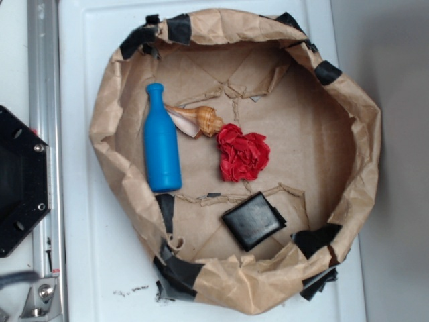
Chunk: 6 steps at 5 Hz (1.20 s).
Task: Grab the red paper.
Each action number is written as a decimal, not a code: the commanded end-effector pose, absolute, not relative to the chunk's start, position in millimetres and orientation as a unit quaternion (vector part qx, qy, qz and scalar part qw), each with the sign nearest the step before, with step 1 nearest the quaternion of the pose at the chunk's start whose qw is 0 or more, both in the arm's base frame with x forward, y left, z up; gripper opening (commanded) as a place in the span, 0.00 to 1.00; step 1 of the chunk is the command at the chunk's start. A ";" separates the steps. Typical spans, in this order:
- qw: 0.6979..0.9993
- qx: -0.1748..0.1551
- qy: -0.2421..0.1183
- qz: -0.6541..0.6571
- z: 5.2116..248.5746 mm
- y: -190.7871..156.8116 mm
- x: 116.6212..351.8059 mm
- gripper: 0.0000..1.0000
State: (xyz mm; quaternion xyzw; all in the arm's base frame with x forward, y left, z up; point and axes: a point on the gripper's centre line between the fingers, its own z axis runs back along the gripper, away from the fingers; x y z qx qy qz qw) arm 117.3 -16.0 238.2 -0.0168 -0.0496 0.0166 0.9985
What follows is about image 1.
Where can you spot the crumpled red paper ball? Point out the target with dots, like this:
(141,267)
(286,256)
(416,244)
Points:
(243,156)

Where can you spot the tan conch seashell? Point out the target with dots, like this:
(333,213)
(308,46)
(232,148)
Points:
(196,121)

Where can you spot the blue plastic bottle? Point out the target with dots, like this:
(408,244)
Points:
(161,145)

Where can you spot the brown paper bin with tape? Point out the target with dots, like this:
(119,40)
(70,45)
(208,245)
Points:
(265,76)

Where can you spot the black leather wallet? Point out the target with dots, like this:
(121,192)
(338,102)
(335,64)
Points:
(253,221)

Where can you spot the metal corner bracket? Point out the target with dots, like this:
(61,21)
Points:
(43,301)

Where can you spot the aluminium extrusion rail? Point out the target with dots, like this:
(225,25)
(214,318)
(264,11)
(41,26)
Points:
(49,258)

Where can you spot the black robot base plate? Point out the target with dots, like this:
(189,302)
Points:
(24,181)

